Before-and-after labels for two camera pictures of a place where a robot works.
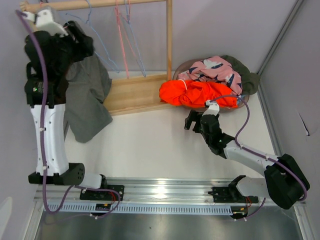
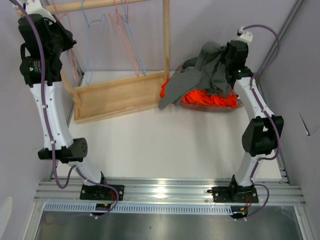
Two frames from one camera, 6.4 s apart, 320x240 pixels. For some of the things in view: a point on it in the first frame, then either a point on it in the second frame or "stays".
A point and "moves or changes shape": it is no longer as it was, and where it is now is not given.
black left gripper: (83, 47) to (69, 42)
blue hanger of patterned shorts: (87, 22) to (89, 24)
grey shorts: (88, 84) to (208, 74)
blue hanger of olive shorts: (127, 20) stays
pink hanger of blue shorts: (118, 10) to (131, 55)
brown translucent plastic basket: (243, 101) stays
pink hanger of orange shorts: (129, 12) to (117, 15)
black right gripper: (194, 116) to (227, 47)
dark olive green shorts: (250, 81) moves or changes shape
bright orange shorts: (195, 94) stays
